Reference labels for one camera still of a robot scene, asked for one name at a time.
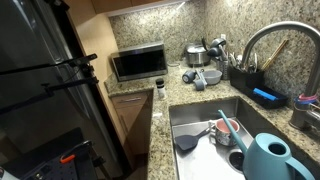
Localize dark stainless refrigerator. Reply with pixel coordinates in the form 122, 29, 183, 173
0, 0, 125, 178

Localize stainless steel sink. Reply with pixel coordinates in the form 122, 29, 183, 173
168, 96, 320, 180

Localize black robot cart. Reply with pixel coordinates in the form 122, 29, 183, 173
0, 128, 101, 180

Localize white spoon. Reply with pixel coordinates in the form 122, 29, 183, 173
234, 54, 244, 69

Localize teal plastic watering can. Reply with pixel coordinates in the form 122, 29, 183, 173
218, 109, 316, 180

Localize wooden base cabinet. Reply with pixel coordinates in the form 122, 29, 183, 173
110, 89, 154, 180

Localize gray measuring cup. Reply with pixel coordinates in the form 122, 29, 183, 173
193, 69, 208, 92

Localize black tripod stand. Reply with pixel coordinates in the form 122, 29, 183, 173
0, 53, 100, 116

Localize wooden side panel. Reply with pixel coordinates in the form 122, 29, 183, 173
64, 0, 128, 141

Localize silver rice cooker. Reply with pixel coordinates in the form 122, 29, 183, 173
184, 42, 212, 68

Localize metal cutlery piece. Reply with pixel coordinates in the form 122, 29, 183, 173
248, 52, 260, 73

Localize blue rubber band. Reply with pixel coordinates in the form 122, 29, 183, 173
294, 97, 318, 105

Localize orange clamp handle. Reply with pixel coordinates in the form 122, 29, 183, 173
59, 153, 77, 164

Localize metal drawer handle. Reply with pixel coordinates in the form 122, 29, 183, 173
118, 96, 143, 103

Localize pink rubber band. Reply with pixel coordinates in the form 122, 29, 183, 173
298, 93, 319, 101

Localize brushed steel faucet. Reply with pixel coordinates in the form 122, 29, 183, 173
240, 20, 320, 133

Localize sink drain strainer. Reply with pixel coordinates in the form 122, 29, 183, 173
229, 150, 246, 173

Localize black spatula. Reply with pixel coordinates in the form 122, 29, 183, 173
174, 126, 212, 152

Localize perforated metal utensil holder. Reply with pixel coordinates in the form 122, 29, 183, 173
218, 59, 231, 81

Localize black ladle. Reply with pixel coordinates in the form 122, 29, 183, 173
206, 47, 224, 63

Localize blue sponge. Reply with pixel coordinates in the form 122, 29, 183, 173
252, 87, 279, 102

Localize gray bowl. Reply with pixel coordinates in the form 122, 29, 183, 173
201, 69, 223, 86

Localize black sink caddy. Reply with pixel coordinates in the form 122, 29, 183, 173
229, 64, 289, 110

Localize wooden utensil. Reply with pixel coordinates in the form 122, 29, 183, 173
261, 39, 290, 71

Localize silver black microwave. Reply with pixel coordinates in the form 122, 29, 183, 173
110, 41, 169, 83

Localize gray ladle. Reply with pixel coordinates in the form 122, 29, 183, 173
210, 37, 228, 61

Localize wooden wall cabinet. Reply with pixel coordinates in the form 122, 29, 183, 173
89, 0, 188, 16

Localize pink-lined patterned mug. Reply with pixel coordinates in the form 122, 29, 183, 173
208, 118, 241, 148

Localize clear bottle black cap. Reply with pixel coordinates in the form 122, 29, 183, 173
155, 77, 167, 100

